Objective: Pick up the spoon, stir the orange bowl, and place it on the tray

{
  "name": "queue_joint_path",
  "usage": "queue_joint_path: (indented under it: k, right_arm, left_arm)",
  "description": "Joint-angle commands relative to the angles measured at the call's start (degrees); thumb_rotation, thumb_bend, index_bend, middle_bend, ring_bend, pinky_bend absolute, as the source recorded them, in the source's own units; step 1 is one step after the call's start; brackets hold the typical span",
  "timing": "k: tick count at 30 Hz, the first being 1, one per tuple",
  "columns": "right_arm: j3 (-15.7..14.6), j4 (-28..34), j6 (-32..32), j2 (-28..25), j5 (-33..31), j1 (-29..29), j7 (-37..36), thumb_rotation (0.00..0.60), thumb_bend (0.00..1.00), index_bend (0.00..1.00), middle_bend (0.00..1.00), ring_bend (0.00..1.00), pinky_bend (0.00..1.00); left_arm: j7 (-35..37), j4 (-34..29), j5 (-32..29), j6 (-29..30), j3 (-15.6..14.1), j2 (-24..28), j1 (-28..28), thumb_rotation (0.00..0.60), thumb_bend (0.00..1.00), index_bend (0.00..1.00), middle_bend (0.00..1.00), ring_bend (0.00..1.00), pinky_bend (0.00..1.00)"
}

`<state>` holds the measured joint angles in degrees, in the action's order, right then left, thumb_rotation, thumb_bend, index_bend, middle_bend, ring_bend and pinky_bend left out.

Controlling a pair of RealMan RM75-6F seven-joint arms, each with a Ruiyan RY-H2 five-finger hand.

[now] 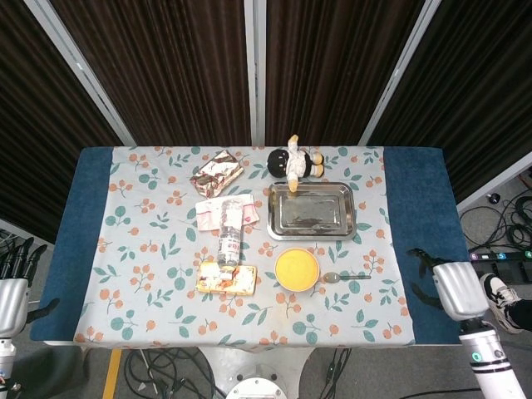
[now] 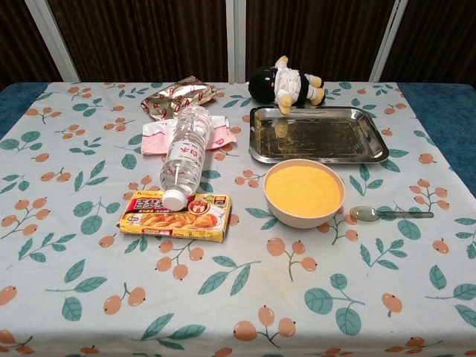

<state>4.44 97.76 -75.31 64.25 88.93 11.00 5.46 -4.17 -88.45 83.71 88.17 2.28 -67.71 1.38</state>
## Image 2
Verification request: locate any gold foil snack bag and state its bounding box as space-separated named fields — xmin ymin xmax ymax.
xmin=140 ymin=75 xmax=218 ymax=121

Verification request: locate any floral printed tablecloth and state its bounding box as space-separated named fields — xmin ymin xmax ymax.
xmin=0 ymin=80 xmax=476 ymax=357

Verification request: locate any white slanted frame bar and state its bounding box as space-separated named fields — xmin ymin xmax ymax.
xmin=369 ymin=0 xmax=409 ymax=83
xmin=25 ymin=0 xmax=81 ymax=83

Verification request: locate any bowl of orange powder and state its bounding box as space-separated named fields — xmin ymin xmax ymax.
xmin=263 ymin=158 xmax=347 ymax=229

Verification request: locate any stainless steel rectangular tray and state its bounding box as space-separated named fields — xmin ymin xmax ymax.
xmin=248 ymin=106 xmax=390 ymax=165

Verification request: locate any white vertical frame post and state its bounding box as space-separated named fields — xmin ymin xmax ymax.
xmin=227 ymin=0 xmax=248 ymax=83

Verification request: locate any yellow curry box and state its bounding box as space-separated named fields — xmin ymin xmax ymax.
xmin=118 ymin=190 xmax=233 ymax=243

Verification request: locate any pink and white packet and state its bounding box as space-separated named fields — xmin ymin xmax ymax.
xmin=141 ymin=115 xmax=238 ymax=155

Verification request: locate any clear plastic water bottle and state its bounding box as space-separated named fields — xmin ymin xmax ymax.
xmin=159 ymin=104 xmax=213 ymax=211

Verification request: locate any black and white plush doll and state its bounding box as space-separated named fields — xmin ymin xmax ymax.
xmin=248 ymin=55 xmax=327 ymax=115

